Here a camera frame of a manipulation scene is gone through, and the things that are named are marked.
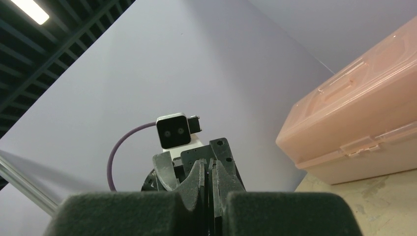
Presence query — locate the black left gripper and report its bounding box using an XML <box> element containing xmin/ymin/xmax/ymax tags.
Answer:
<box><xmin>141</xmin><ymin>138</ymin><xmax>246</xmax><ymax>191</ymax></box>

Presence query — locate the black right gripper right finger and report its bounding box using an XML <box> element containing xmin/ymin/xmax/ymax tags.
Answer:
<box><xmin>209</xmin><ymin>160</ymin><xmax>362</xmax><ymax>236</ymax></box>

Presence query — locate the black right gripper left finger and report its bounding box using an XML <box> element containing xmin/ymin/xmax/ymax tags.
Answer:
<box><xmin>44</xmin><ymin>160</ymin><xmax>209</xmax><ymax>236</ymax></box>

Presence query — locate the pink translucent plastic toolbox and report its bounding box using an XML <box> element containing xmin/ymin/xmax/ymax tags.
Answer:
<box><xmin>276</xmin><ymin>19</ymin><xmax>417</xmax><ymax>184</ymax></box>

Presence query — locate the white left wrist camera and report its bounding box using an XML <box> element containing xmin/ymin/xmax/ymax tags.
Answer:
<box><xmin>155</xmin><ymin>113</ymin><xmax>203</xmax><ymax>160</ymax></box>

